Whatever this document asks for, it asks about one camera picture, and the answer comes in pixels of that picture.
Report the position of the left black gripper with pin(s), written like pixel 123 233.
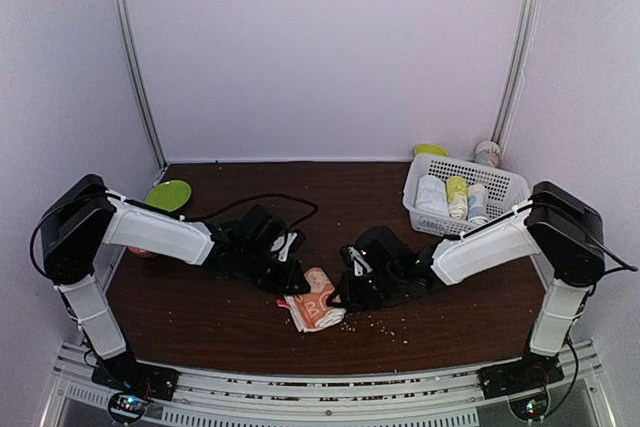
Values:
pixel 286 283

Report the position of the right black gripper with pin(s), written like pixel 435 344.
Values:
pixel 349 298

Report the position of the orange patterned towel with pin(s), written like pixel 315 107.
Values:
pixel 309 312

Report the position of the blue polka dot towel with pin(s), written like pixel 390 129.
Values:
pixel 477 199

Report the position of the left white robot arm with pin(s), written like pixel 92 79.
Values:
pixel 69 234

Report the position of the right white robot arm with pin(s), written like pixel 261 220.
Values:
pixel 551 223

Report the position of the white rolled towel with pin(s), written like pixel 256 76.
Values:
pixel 431 195

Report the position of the white plastic basket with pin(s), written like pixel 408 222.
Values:
pixel 504 190

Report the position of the green plate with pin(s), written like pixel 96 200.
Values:
pixel 169 195

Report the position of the green rolled towel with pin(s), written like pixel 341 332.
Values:
pixel 457 197

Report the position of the orange patterned bowl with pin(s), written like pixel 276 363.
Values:
pixel 142 252

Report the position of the small green bowl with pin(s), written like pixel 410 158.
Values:
pixel 430 149

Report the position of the patterned paper cup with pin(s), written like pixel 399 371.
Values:
pixel 487 153

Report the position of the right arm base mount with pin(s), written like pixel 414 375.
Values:
pixel 525 383

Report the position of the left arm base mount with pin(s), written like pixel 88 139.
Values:
pixel 136 386

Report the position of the front metal rail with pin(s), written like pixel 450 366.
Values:
pixel 444 397

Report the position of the left aluminium frame post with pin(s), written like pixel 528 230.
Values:
pixel 137 82

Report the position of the aluminium frame post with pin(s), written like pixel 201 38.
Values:
pixel 525 33
pixel 137 82

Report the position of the right aluminium frame post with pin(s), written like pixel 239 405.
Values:
pixel 525 33

